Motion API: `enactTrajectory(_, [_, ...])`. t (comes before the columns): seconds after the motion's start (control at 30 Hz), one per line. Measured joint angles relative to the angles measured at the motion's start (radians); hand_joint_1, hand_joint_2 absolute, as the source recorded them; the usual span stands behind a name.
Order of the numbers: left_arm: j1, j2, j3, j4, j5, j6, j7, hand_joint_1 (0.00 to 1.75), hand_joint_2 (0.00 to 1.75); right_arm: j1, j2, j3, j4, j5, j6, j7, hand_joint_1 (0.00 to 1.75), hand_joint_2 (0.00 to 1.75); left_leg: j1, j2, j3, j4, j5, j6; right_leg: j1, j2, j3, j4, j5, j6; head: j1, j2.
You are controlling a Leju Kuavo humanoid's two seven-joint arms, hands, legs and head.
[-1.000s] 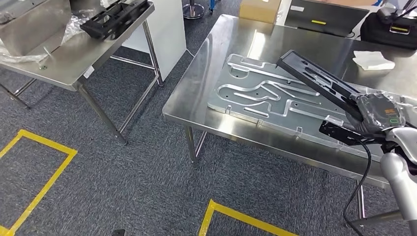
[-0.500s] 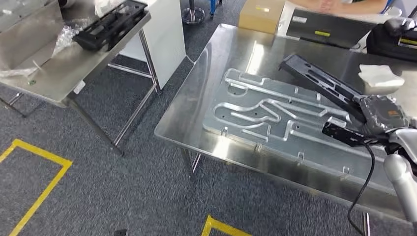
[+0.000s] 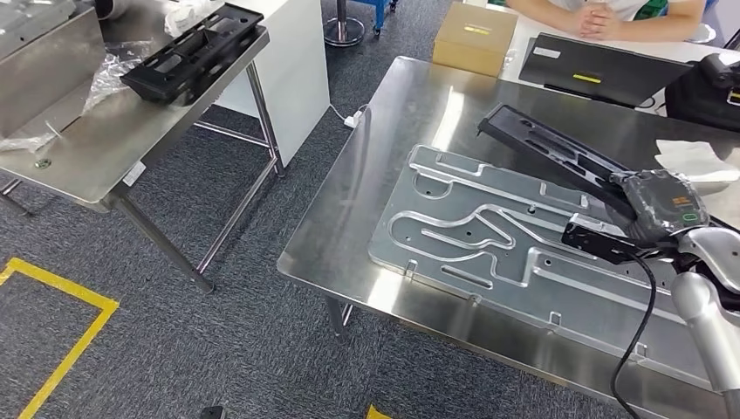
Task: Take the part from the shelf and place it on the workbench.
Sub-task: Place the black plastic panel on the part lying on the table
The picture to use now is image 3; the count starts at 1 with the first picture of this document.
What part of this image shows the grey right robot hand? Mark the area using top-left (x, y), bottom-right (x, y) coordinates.
top-left (609, 168), bottom-right (711, 244)

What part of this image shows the brown cardboard box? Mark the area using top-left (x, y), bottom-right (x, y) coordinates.
top-left (432, 1), bottom-right (520, 78)

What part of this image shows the black plastic plate frame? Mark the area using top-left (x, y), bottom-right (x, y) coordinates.
top-left (477, 104), bottom-right (740, 231)

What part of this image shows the aluminium stamped plate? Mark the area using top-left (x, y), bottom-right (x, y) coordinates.
top-left (367, 144), bottom-right (723, 391)

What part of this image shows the steel workbench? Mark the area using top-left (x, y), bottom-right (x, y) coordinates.
top-left (277, 56), bottom-right (740, 419)

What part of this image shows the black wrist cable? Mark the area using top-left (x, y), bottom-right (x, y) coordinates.
top-left (611, 251), bottom-right (659, 419)

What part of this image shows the white power adapter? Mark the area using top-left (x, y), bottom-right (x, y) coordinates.
top-left (329, 102), bottom-right (371, 129)

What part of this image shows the person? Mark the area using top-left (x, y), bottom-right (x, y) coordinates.
top-left (505, 0), bottom-right (708, 43)

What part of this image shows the white cabinet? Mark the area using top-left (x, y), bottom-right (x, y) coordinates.
top-left (214, 0), bottom-right (332, 168)

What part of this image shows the chrome stanchion post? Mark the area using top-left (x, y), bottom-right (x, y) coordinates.
top-left (323, 0), bottom-right (367, 47)

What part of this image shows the steel sheet box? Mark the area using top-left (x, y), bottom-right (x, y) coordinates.
top-left (0, 0), bottom-right (107, 140)

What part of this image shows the small steel table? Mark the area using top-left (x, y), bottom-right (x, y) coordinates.
top-left (0, 0), bottom-right (287, 294)

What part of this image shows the clear plastic wrap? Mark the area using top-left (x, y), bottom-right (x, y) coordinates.
top-left (164, 0), bottom-right (227, 38)
top-left (0, 40), bottom-right (157, 155)

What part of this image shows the person's right hand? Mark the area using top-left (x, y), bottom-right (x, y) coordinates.
top-left (569, 3), bottom-right (602, 35)

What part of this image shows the blue metal rack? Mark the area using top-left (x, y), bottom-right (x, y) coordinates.
top-left (353, 0), bottom-right (400, 33)

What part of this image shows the person's left hand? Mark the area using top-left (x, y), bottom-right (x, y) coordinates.
top-left (586, 4), bottom-right (624, 42)

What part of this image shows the black bag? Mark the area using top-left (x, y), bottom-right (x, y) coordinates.
top-left (664, 52), bottom-right (740, 133)

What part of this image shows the black plastic frames stack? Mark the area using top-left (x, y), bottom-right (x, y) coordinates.
top-left (120, 3), bottom-right (266, 107)

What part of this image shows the white cloth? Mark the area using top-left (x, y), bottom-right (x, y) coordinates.
top-left (654, 138), bottom-right (740, 195)

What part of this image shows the black laptop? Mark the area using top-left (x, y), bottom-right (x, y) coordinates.
top-left (518, 32), bottom-right (694, 109)

